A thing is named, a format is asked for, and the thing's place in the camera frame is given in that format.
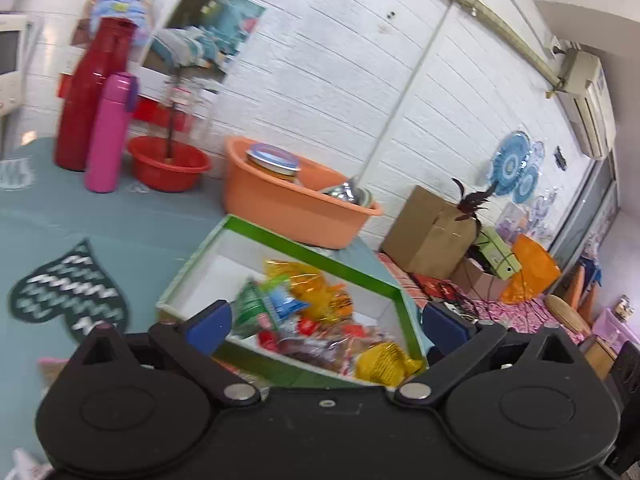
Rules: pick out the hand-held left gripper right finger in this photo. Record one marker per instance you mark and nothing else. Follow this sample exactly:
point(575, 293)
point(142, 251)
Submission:
point(445, 325)

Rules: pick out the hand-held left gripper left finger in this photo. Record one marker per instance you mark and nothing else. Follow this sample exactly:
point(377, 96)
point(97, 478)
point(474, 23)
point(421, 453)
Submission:
point(210, 325)

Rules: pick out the green cardboard box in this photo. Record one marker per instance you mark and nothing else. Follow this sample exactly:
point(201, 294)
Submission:
point(225, 260)

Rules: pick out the yellow snack packet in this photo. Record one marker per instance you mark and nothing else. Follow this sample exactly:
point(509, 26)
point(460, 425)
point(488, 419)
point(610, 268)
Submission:
point(385, 362)

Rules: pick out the pile of mixed snack packs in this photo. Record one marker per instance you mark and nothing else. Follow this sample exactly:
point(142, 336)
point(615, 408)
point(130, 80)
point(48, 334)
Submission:
point(310, 310)

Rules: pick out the red packets on cloth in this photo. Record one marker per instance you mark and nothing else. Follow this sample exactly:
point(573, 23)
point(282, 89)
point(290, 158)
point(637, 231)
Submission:
point(445, 292)

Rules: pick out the plaid cloth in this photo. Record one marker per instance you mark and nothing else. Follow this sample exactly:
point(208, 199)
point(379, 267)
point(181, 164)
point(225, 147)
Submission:
point(500, 310)

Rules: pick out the small green box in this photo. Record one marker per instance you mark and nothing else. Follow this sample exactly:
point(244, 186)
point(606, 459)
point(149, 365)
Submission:
point(500, 255)

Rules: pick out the brown cardboard box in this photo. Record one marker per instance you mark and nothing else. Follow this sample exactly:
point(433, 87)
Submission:
point(425, 235)

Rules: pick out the orange plastic bag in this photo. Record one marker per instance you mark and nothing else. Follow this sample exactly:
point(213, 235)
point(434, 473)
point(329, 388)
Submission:
point(532, 270)

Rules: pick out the teal printed tablecloth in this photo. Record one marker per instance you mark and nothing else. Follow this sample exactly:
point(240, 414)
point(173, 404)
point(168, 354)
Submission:
point(150, 220)

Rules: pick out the woven straw hat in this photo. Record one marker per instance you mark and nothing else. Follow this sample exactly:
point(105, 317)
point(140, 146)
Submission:
point(567, 312)

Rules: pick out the dark leafy plant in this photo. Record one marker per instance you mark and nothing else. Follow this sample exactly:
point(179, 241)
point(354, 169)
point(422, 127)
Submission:
point(470, 202)

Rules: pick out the orange plastic basin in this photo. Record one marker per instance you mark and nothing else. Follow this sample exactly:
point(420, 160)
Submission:
point(280, 210)

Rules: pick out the red plastic basin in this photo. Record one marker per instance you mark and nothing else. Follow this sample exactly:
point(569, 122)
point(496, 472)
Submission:
point(170, 167)

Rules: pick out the metal bowl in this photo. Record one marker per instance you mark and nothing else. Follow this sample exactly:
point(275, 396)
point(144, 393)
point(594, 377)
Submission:
point(347, 192)

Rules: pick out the purple plastic bin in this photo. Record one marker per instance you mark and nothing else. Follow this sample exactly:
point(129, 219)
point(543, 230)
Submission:
point(617, 330)

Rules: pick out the blue paper fan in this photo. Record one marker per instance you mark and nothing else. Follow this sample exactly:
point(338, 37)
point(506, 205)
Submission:
point(510, 162)

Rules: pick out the pink water bottle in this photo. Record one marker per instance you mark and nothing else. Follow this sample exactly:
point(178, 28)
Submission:
point(107, 135)

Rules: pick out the glass pitcher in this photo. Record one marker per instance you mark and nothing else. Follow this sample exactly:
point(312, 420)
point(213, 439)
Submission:
point(187, 110)

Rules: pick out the red thermos jug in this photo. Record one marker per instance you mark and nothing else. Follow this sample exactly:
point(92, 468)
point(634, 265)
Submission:
point(85, 110)

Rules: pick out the white air conditioner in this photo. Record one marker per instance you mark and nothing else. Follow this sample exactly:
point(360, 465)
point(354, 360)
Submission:
point(587, 100)

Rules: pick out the white machine with screen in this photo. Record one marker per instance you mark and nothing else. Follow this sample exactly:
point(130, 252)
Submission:
point(12, 70)

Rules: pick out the bedroom wall poster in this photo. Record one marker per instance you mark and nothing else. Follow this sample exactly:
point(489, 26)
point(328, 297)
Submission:
point(200, 35)

